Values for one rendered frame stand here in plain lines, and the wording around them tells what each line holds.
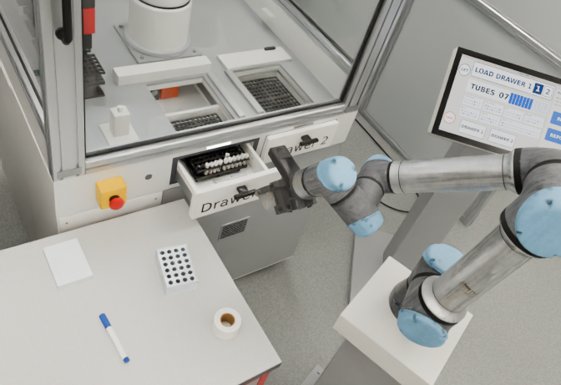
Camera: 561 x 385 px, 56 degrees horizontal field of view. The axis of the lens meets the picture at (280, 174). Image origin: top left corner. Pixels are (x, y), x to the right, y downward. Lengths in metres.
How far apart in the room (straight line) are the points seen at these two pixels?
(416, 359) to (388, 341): 0.08
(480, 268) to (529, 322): 1.84
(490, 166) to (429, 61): 1.99
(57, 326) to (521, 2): 2.31
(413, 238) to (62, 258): 1.53
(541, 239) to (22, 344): 1.12
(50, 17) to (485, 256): 0.97
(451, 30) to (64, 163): 2.17
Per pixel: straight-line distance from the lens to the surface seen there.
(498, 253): 1.11
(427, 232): 2.42
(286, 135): 1.69
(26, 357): 1.39
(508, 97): 2.01
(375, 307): 1.50
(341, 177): 1.10
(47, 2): 1.14
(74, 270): 1.47
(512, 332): 2.87
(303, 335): 2.36
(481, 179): 1.17
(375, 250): 2.71
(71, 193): 1.49
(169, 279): 1.44
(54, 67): 1.22
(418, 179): 1.20
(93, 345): 1.38
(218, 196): 1.50
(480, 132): 1.97
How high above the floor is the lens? 2.00
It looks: 43 degrees down
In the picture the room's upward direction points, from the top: 19 degrees clockwise
